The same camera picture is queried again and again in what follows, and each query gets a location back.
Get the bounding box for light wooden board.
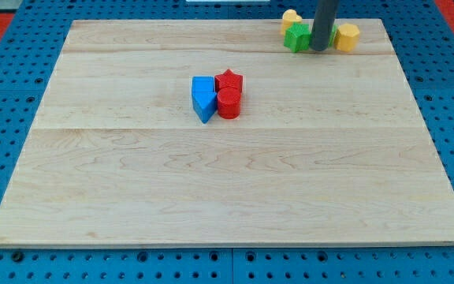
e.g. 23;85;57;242
0;19;454;249

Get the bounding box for blue cube block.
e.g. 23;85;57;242
192;76;215;93

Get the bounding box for green star block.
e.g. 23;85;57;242
284;23;311;53

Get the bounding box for yellow heart block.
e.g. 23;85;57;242
280;9;302;36

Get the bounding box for blue triangle block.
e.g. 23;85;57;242
192;92;217;124

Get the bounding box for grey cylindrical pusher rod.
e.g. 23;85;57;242
310;0;339;51

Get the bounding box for green block behind rod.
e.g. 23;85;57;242
328;24;337;47

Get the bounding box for red star block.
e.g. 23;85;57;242
214;69;244;92

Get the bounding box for yellow hexagon block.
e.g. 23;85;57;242
333;23;360;52

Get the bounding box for red cylinder block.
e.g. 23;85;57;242
217;87;241;119

